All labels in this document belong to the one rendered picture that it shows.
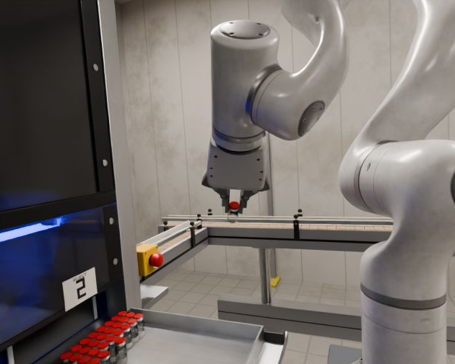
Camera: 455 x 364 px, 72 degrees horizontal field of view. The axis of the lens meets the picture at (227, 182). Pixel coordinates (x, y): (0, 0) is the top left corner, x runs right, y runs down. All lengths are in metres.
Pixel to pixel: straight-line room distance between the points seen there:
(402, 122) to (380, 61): 2.51
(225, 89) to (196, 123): 2.99
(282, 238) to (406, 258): 0.99
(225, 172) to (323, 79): 0.22
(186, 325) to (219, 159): 0.44
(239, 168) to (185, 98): 3.00
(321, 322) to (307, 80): 1.34
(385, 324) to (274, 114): 0.36
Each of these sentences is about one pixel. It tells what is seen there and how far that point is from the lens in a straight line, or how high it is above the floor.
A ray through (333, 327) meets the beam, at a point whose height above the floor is 0.48.
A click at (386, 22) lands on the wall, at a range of 3.16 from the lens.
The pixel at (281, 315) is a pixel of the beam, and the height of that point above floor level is 0.51.
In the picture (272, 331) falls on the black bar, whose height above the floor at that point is 0.90.
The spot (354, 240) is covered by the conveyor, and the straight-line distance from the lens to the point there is 1.43.
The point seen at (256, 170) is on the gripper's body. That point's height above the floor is 1.25.
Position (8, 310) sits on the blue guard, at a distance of 0.67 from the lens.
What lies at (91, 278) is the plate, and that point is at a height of 1.03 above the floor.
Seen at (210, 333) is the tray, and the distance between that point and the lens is 0.78.
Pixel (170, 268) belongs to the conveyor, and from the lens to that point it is 1.26.
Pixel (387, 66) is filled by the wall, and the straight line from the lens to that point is 3.07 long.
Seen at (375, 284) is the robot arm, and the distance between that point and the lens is 0.54.
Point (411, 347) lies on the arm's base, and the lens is 0.57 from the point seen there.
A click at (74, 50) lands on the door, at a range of 0.80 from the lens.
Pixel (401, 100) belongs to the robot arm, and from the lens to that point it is 0.56.
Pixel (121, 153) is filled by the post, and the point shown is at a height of 1.30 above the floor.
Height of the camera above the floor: 1.28
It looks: 5 degrees down
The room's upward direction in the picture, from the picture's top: 4 degrees counter-clockwise
